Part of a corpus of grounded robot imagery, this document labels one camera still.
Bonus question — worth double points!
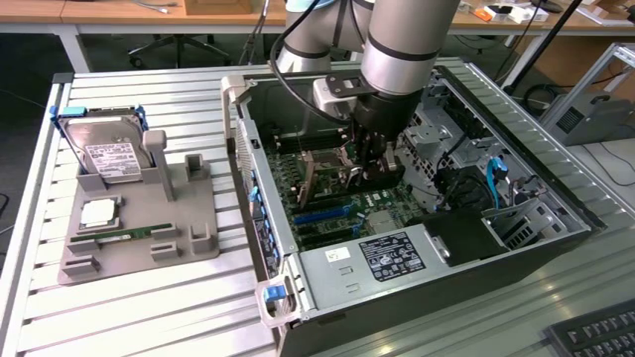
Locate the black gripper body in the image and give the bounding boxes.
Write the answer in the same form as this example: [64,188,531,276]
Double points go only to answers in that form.
[346,91,422,142]

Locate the graphics card with black cooler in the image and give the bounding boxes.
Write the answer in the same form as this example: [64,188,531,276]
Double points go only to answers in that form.
[296,148,406,211]

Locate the open socket cover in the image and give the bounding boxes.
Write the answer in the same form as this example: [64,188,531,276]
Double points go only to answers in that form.
[336,141,358,161]

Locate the black RAM slot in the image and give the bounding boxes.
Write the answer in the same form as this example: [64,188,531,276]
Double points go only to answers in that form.
[272,130,344,147]
[274,138,346,154]

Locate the green motherboard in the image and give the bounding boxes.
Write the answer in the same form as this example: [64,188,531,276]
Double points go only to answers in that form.
[265,128,436,253]

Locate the silver drive cage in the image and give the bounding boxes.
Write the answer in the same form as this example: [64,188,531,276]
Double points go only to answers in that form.
[404,70,502,211]

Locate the silver chipset heatsink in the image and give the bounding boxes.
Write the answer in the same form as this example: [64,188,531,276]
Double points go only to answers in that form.
[365,213,404,232]

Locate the black expansion slot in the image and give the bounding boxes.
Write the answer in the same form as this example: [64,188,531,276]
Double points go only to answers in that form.
[298,226,358,249]
[288,200,348,217]

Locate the silver disk bay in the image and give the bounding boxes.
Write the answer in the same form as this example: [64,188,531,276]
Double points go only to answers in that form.
[482,199,571,250]

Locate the grey power supply unit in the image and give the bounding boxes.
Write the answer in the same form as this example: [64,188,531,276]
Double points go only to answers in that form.
[296,224,450,312]

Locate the black stand pole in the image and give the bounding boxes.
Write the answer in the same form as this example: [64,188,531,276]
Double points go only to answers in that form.
[500,0,584,94]

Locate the small white box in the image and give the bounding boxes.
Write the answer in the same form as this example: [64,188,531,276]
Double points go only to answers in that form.
[505,6,551,25]

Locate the grey box machine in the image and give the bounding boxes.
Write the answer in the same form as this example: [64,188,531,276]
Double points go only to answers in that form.
[539,92,635,147]

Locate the open black PC case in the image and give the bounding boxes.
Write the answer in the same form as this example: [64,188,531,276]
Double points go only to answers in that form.
[218,65,607,357]

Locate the black office chair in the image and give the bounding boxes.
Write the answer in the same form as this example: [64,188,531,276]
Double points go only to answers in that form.
[125,33,234,69]

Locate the brown cardboard box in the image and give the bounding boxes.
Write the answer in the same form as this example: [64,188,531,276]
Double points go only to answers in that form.
[184,0,254,17]

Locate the grey plastic parts rack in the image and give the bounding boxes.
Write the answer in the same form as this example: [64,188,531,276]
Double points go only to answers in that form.
[57,128,222,287]

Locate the green RAM stick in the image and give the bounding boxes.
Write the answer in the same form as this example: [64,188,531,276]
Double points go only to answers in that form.
[73,225,176,245]

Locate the flat white box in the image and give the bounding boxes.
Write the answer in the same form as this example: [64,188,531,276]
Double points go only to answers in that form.
[575,5,635,27]

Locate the silver CPU chip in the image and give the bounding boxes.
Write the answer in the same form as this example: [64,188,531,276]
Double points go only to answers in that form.
[78,199,121,227]

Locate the black keyboard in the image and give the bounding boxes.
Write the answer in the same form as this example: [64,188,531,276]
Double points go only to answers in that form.
[541,298,635,357]

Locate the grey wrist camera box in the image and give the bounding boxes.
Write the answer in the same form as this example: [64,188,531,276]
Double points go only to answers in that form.
[312,72,377,117]

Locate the black wire bundle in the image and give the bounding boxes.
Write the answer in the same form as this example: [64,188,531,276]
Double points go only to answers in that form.
[433,169,500,213]

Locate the blue disk wire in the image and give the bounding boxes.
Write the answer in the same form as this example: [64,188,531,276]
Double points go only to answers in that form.
[486,155,510,212]

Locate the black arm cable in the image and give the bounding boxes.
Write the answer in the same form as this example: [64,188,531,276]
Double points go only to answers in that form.
[237,0,356,126]

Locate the aluminium profile frame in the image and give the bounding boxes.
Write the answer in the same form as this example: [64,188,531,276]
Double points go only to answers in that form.
[537,42,635,126]

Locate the hard disk in blue bracket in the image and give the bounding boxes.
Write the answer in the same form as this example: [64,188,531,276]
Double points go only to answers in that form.
[48,105,156,186]

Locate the white cable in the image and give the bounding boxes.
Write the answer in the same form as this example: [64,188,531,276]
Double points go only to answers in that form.
[132,0,178,15]

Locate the wooden desk with white frame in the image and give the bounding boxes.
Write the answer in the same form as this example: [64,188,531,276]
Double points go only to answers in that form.
[0,0,635,89]

